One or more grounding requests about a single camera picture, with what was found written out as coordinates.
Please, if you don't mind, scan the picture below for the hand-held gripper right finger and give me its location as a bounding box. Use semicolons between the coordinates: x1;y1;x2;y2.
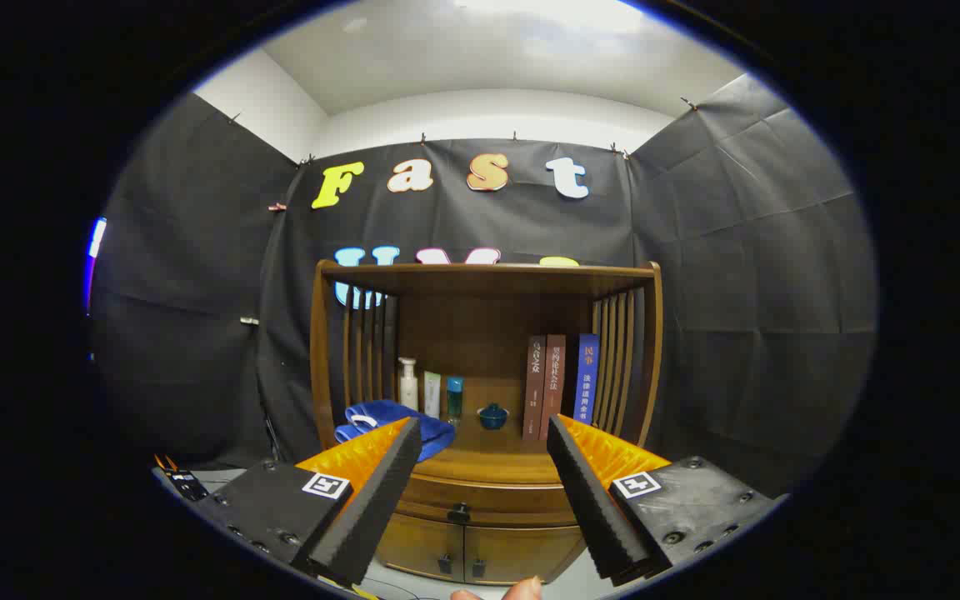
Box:
545;414;783;587

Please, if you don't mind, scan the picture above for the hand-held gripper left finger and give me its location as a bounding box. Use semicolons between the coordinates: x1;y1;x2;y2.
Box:
195;417;423;587

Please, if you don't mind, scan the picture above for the wooden drawer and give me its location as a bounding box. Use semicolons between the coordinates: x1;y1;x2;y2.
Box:
397;473;579;528

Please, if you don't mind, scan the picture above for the wooden cabinet door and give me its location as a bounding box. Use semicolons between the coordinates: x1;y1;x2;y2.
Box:
463;525;588;586
376;512;466;583

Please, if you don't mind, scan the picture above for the wooden countertop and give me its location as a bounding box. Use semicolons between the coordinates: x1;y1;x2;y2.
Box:
347;398;643;486

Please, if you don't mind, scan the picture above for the wooden cabinet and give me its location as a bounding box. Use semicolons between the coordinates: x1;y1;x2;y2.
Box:
310;260;664;586

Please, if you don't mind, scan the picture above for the blue towel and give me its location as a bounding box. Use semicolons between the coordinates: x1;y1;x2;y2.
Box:
334;399;457;463

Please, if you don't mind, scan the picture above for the white pump bottle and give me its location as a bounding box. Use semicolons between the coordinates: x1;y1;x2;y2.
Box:
397;357;419;412

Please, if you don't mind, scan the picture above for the blue book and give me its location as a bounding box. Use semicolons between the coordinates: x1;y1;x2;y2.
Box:
573;334;600;426

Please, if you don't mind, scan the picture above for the reddish brown book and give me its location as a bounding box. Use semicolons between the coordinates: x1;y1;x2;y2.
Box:
540;335;567;438

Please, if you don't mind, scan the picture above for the black electronic device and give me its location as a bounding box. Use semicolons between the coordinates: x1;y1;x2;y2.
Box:
153;454;209;503

